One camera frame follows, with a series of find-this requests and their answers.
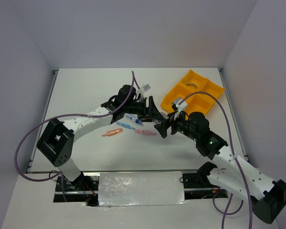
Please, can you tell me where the pink highlighter pen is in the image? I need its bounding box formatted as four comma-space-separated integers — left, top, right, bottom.
135, 129, 156, 136

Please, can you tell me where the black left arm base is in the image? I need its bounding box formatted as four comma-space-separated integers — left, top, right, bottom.
52, 173, 100, 207

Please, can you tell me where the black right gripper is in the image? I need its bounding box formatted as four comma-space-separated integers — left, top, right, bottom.
154, 108, 199, 141

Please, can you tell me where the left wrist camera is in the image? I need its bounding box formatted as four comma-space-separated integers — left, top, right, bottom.
137, 84, 151, 95

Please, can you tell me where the blue highlighter pen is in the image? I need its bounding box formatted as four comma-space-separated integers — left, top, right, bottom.
116, 122, 135, 130

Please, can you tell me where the yellow compartment bin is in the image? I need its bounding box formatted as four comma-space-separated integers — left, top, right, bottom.
160, 70, 225, 115

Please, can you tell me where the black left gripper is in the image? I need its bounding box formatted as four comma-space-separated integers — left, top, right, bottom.
123, 95, 163, 123

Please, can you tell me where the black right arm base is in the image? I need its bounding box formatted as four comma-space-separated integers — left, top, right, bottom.
179, 162, 228, 200

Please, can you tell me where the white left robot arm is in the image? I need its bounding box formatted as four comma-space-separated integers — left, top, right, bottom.
37, 84, 164, 190

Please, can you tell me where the silver foil sheet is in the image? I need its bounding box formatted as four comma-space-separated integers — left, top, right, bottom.
98, 171, 187, 207

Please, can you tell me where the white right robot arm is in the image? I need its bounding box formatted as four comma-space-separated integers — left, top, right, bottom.
154, 112, 286, 224

